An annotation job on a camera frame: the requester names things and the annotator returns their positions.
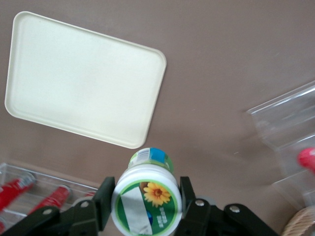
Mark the clear acrylic can holder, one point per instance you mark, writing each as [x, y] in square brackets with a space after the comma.
[44, 179]

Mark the red strawberry gum jar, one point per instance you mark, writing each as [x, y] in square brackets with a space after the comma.
[307, 159]

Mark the green sunflower gum jar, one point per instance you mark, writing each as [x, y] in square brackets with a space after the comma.
[145, 201]

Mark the cream plastic tray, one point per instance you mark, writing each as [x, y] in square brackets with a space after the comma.
[83, 78]

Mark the red drink can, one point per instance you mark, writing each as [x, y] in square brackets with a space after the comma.
[89, 194]
[53, 199]
[12, 194]

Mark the clear acrylic tiered stand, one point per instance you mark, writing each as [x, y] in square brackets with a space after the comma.
[290, 127]

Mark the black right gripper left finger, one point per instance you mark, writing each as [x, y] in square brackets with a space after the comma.
[73, 218]

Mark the woven wicker basket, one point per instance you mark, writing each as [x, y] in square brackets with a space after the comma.
[302, 223]

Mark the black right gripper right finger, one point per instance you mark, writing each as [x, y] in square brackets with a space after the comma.
[209, 221]

